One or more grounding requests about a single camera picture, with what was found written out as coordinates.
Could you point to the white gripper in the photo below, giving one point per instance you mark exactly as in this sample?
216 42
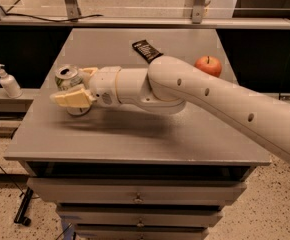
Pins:
104 85

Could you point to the green white 7up can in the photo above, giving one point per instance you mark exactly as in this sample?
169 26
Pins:
66 77

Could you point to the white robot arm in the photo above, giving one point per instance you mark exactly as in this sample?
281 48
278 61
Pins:
168 83

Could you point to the black snack bar wrapper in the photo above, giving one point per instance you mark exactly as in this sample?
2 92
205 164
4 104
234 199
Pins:
146 50

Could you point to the white pump lotion bottle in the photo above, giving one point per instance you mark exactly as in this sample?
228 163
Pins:
9 83

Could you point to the grey drawer cabinet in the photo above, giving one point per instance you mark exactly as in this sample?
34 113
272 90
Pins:
127 143

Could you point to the top drawer with knob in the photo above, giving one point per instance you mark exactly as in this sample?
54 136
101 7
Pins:
139 192

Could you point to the drawer with knob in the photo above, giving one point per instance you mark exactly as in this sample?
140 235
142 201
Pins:
145 233
141 216
139 192

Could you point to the red apple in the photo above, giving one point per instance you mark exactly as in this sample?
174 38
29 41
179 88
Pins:
210 65

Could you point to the middle drawer with knob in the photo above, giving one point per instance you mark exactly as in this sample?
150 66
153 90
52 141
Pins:
141 216

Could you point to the bottom drawer with knob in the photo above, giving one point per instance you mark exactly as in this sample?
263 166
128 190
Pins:
145 233

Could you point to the black floor stand foot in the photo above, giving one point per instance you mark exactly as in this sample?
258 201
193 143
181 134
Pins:
21 217

